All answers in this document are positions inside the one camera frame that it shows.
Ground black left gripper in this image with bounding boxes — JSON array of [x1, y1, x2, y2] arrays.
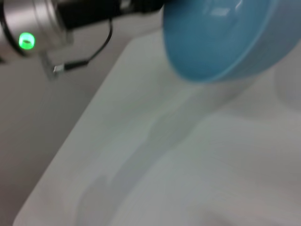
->
[[57, 0, 166, 30]]

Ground blue bowl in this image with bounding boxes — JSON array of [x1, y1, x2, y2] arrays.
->
[[162, 0, 301, 83]]

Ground left wrist cable with connector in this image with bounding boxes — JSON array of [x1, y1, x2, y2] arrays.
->
[[41, 17, 114, 81]]

